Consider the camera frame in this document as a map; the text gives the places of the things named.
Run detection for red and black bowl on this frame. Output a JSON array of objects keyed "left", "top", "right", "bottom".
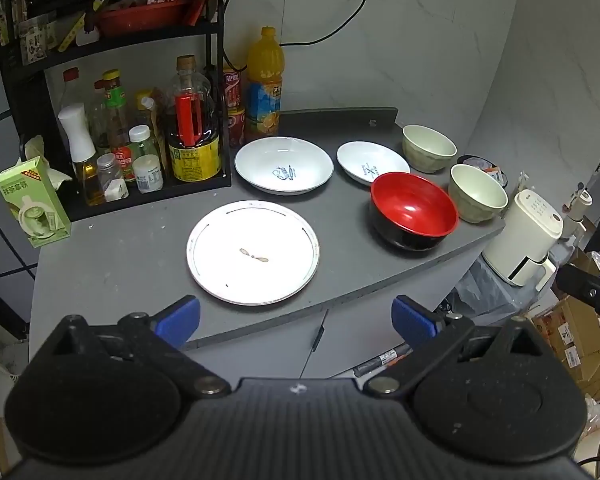
[{"left": 370, "top": 172, "right": 460, "bottom": 252}]

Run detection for cream bowl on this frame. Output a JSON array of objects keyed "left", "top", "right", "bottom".
[
  {"left": 449, "top": 164, "right": 508, "bottom": 224},
  {"left": 402, "top": 125, "right": 457, "bottom": 174}
]

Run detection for small white Bakery plate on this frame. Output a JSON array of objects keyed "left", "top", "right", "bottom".
[{"left": 337, "top": 141, "right": 411, "bottom": 186}]

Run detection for large white Sweet plate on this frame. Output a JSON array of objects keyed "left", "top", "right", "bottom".
[{"left": 235, "top": 136, "right": 334, "bottom": 196}]

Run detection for cardboard boxes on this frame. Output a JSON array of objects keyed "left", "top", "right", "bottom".
[{"left": 531, "top": 252, "right": 600, "bottom": 401}]

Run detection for white electric kettle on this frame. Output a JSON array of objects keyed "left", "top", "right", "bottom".
[{"left": 482, "top": 190, "right": 564, "bottom": 292}]

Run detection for flat white gold-rimmed plate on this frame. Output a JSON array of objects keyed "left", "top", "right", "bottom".
[{"left": 185, "top": 200, "right": 320, "bottom": 307}]

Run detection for brown trash bin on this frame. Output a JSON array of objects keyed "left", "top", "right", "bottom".
[{"left": 457, "top": 154, "right": 508, "bottom": 188}]

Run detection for clear spice shaker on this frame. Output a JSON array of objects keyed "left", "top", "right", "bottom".
[{"left": 96, "top": 153, "right": 129, "bottom": 203}]

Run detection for small white jar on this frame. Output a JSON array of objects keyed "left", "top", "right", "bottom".
[{"left": 132, "top": 154, "right": 163, "bottom": 194}]

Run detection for green carton box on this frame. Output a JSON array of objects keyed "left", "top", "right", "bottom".
[{"left": 0, "top": 156, "right": 71, "bottom": 248}]

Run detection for dark soy sauce jug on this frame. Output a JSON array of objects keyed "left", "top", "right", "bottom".
[{"left": 168, "top": 54, "right": 222, "bottom": 183}]

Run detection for white cap green bottle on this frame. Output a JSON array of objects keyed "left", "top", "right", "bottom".
[{"left": 129, "top": 125, "right": 158, "bottom": 160}]

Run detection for white cap oil bottle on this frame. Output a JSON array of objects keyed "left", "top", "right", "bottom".
[{"left": 58, "top": 103, "right": 105, "bottom": 206}]

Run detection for red cap clear bottle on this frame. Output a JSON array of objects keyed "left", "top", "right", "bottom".
[{"left": 59, "top": 67, "right": 92, "bottom": 113}]

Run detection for black metal spice rack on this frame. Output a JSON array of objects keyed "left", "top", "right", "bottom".
[{"left": 0, "top": 0, "right": 232, "bottom": 221}]

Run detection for red drink can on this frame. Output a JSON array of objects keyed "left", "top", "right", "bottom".
[{"left": 223, "top": 66, "right": 245, "bottom": 148}]

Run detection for orange juice bottle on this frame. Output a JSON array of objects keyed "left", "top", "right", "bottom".
[{"left": 246, "top": 26, "right": 285, "bottom": 141}]

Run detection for red basket on shelf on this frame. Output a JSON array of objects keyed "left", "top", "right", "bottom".
[{"left": 94, "top": 0, "right": 189, "bottom": 37}]

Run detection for black power cable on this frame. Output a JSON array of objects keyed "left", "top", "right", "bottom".
[{"left": 220, "top": 0, "right": 382, "bottom": 74}]

